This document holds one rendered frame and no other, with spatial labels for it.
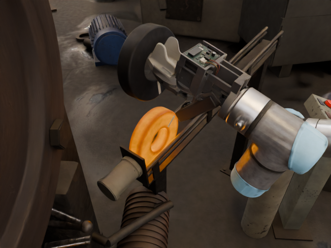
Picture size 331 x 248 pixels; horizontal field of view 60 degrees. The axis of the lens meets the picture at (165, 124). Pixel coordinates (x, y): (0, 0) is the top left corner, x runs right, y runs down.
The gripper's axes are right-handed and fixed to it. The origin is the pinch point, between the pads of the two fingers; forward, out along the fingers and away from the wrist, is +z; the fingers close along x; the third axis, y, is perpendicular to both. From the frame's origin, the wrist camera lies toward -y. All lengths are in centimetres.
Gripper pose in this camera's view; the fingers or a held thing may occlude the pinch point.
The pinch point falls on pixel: (149, 54)
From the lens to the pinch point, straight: 59.2
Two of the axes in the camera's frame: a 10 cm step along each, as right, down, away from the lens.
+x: -6.2, 5.0, -6.0
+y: 2.0, -6.4, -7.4
